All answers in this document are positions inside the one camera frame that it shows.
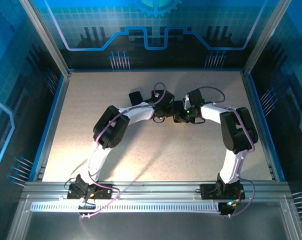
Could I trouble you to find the white slotted cable duct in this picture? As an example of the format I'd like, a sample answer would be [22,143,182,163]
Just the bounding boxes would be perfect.
[30,201,221,214]

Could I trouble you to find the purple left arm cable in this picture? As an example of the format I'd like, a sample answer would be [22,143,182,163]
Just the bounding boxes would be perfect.
[77,82,167,220]

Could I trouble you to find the metal tray panel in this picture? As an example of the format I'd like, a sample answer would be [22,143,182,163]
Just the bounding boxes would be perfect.
[5,194,302,240]

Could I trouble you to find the small controller board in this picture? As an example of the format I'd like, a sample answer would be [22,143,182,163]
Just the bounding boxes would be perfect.
[218,199,240,217]
[77,197,97,209]

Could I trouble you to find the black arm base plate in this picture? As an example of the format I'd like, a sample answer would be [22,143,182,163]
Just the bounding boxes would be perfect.
[66,183,117,201]
[199,183,245,201]

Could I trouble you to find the aluminium side rail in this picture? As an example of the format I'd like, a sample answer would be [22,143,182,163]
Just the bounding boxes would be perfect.
[241,71,286,182]
[32,71,72,182]

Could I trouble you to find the aluminium cross rail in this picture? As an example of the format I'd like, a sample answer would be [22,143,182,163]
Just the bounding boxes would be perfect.
[23,181,292,201]

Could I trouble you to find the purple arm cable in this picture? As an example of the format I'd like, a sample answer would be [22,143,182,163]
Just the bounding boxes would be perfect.
[189,85,256,219]
[77,82,167,220]

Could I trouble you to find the aluminium frame post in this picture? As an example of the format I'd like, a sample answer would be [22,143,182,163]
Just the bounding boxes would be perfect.
[241,0,293,76]
[18,0,72,79]

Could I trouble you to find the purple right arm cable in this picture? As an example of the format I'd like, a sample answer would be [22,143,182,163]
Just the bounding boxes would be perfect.
[189,85,256,219]

